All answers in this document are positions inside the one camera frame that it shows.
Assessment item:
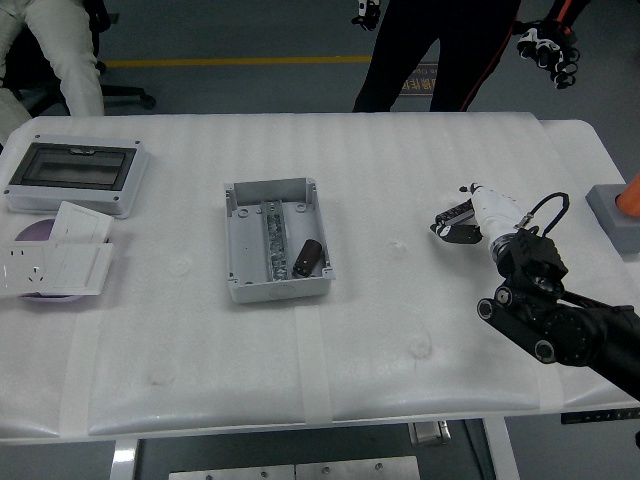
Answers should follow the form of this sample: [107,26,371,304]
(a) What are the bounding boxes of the standing person's left hand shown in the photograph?
[516,19,581,91]

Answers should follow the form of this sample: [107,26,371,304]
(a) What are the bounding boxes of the robot right hand white shell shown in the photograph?
[428,182,524,247]

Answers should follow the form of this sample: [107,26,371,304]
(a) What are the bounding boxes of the standing person's right hand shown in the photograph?
[351,0,384,32]

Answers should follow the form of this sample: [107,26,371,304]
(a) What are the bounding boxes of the open grey junction box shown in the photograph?
[222,176,337,305]

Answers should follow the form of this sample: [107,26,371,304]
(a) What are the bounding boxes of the grey distribution box dark window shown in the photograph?
[2,133,151,220]

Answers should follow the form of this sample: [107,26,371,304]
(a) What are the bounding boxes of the standing person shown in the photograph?
[352,0,591,114]

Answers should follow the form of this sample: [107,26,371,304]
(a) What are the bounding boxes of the brown floor sticker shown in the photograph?
[389,62,441,99]

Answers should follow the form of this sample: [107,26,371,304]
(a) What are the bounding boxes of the grey square base block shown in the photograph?
[585,183,640,262]

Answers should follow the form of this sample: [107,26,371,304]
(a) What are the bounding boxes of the white foam mat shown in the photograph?
[0,112,640,444]

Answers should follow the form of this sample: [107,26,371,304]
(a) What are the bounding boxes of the black table control panel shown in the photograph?
[559,408,640,426]

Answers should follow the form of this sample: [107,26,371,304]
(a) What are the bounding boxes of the white table leg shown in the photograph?
[109,438,146,480]
[482,418,521,480]

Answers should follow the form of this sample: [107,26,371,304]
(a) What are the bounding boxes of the black office chair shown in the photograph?
[4,0,157,114]

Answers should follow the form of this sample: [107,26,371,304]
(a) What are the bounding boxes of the grey metal plate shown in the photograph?
[295,455,421,480]
[168,464,296,480]

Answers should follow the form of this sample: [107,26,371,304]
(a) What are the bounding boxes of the seated person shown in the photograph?
[0,0,106,146]

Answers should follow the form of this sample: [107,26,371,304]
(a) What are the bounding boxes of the purple round plate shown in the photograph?
[13,218,89,305]

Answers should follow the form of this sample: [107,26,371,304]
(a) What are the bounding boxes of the white socket panel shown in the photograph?
[0,242,51,300]

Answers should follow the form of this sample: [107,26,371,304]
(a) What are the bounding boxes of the metal mounting rail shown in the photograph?
[259,199,292,281]

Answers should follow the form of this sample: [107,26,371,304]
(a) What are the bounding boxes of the silver metal bracket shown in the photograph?
[407,421,453,447]

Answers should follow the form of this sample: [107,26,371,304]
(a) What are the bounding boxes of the white switch plate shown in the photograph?
[48,200,115,245]

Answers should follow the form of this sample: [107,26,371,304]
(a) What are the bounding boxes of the white switch panel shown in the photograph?
[37,242,115,296]

